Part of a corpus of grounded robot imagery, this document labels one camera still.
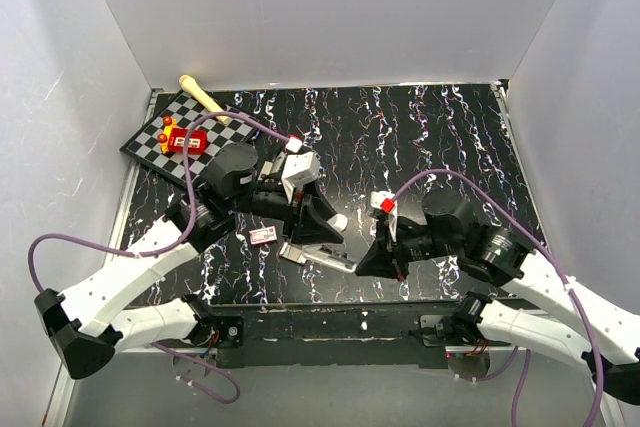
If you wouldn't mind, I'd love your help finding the open staple box tray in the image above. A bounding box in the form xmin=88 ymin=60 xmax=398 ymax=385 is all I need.
xmin=277 ymin=242 xmax=307 ymax=266

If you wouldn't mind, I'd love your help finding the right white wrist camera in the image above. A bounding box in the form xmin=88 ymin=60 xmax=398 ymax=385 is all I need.
xmin=369 ymin=191 xmax=398 ymax=241

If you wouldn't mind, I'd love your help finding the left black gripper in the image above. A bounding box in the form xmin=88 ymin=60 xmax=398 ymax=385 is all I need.
xmin=230 ymin=180 xmax=346 ymax=244

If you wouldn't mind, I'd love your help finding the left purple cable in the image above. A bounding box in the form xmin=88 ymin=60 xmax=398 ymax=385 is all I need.
xmin=27 ymin=110 xmax=301 ymax=404

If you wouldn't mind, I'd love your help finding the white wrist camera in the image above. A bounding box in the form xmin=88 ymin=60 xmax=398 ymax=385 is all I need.
xmin=369 ymin=191 xmax=398 ymax=241
xmin=281 ymin=151 xmax=320 ymax=203

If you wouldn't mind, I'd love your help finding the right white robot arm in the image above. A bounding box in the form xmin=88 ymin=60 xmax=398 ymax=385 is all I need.
xmin=355 ymin=189 xmax=639 ymax=405

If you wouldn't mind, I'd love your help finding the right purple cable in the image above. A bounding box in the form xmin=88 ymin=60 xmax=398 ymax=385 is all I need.
xmin=384 ymin=169 xmax=606 ymax=427

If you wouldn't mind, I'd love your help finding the red yellow toy bus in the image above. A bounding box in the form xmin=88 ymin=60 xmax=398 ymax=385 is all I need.
xmin=157 ymin=116 xmax=209 ymax=155

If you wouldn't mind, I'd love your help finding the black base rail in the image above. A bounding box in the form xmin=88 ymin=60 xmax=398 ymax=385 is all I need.
xmin=154 ymin=299 xmax=494 ymax=371

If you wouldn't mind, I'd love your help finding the purple cable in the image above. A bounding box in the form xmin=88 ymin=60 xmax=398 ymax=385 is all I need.
xmin=384 ymin=169 xmax=606 ymax=427
xmin=27 ymin=110 xmax=301 ymax=404

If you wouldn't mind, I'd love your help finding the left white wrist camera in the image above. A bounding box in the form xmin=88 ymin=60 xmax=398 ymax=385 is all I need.
xmin=281 ymin=151 xmax=320 ymax=203

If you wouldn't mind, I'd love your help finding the black white chessboard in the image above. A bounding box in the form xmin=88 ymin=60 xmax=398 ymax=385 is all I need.
xmin=120 ymin=91 xmax=258 ymax=187

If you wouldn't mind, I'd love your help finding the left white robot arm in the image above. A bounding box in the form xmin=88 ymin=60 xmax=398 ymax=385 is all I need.
xmin=34 ymin=143 xmax=348 ymax=380

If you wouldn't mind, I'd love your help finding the red white staple box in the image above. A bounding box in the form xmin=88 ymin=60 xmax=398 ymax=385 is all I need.
xmin=249 ymin=226 xmax=277 ymax=245

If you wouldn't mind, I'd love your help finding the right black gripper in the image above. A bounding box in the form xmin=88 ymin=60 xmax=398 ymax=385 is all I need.
xmin=354 ymin=217 xmax=460 ymax=282

